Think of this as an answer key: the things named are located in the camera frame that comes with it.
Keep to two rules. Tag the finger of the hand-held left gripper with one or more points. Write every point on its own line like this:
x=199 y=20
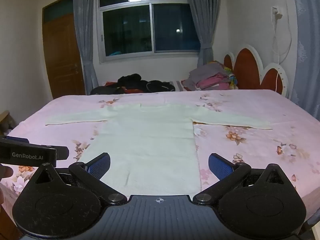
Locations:
x=62 y=153
x=17 y=139

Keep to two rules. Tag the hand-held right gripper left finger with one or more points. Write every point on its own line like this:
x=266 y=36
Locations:
x=100 y=165

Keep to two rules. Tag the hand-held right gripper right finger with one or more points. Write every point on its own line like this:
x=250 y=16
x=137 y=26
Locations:
x=218 y=166

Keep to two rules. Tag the white knit sweater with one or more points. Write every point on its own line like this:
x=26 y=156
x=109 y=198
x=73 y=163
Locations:
x=150 y=140

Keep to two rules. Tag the stack of folded clothes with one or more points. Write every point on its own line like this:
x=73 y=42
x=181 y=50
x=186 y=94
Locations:
x=207 y=78

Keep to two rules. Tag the pile of black clothes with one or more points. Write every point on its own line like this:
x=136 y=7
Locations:
x=135 y=82

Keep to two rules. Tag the person's left hand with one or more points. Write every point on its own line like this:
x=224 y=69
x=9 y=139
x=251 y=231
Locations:
x=5 y=172

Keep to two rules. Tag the wooden bedside furniture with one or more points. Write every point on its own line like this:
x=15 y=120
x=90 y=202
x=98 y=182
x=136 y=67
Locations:
x=3 y=120

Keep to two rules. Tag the bed with pink floral sheet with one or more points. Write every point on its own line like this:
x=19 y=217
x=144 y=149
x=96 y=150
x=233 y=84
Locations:
x=250 y=155

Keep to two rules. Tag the colourful printed cloth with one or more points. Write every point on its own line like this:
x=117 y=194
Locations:
x=232 y=77

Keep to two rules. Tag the striped cloth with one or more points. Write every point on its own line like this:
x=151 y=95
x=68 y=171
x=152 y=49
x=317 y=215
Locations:
x=176 y=85

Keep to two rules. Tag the brown wooden door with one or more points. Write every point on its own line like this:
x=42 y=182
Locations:
x=62 y=55

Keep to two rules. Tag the red and white headboard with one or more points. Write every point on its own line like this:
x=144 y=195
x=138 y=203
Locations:
x=246 y=67

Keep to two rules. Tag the grey blue curtain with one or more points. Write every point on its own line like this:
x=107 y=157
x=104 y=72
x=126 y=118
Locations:
x=202 y=25
x=86 y=42

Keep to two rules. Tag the blue lace curtain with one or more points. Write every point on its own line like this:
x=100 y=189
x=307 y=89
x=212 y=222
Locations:
x=307 y=55

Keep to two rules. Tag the white framed window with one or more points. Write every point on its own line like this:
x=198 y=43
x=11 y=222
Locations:
x=150 y=25

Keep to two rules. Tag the white wall socket with plug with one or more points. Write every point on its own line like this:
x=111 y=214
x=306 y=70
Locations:
x=276 y=11

